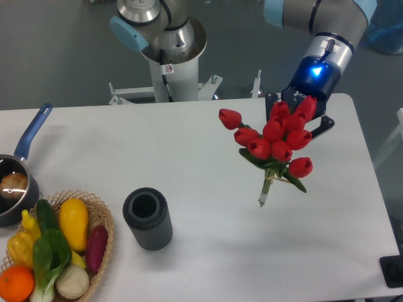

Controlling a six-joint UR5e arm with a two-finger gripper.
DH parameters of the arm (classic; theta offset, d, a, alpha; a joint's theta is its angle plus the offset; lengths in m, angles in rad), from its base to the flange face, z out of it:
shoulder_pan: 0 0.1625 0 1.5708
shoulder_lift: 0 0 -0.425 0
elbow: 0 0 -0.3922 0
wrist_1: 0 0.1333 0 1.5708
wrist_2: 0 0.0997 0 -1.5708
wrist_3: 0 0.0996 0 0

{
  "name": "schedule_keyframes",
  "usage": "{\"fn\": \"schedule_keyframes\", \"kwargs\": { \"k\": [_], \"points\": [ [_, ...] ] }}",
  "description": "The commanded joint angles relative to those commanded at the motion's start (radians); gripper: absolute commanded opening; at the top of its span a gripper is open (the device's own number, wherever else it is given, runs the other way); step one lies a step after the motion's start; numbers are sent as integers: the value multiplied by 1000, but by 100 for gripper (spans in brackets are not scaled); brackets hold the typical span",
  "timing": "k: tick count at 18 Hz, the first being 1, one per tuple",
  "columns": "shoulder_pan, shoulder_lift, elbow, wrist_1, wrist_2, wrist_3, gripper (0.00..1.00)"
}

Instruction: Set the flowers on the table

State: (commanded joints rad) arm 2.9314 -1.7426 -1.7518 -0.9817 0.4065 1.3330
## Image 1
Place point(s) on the black device at edge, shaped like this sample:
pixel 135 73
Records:
pixel 392 270

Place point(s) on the beige onion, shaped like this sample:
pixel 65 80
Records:
pixel 73 282

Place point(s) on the yellow banana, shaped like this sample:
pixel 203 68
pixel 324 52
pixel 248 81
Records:
pixel 76 259

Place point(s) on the purple eggplant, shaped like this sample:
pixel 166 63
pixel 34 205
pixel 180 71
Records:
pixel 96 247

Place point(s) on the small yellow pepper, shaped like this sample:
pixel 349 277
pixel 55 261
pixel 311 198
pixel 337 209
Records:
pixel 30 225

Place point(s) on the brown bread roll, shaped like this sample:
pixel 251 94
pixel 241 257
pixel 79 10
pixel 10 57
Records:
pixel 13 186

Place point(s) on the white frame at right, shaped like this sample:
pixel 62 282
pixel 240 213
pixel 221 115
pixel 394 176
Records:
pixel 389 144

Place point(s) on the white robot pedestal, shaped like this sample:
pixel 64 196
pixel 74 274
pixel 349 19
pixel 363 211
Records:
pixel 173 58

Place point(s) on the blue handled saucepan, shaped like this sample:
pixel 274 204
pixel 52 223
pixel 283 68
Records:
pixel 11 208

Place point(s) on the dark grey ribbed vase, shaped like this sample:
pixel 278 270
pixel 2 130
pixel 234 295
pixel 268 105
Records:
pixel 146 212

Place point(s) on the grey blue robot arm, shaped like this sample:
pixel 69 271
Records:
pixel 336 26

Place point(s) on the blue translucent container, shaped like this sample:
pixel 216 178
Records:
pixel 384 32

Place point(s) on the green cucumber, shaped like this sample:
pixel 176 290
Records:
pixel 46 217

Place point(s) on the orange fruit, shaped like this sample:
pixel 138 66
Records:
pixel 17 283

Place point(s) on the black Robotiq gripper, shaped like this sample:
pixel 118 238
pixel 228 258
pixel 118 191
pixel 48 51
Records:
pixel 314 78

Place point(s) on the woven wicker basket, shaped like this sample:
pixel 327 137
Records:
pixel 99 214

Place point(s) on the yellow bell pepper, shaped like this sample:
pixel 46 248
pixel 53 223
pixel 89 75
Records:
pixel 20 248

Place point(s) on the green bok choy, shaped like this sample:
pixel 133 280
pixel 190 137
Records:
pixel 51 253

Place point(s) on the red tulip bouquet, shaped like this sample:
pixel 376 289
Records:
pixel 272 150

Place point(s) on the yellow squash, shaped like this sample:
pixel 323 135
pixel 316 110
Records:
pixel 73 221

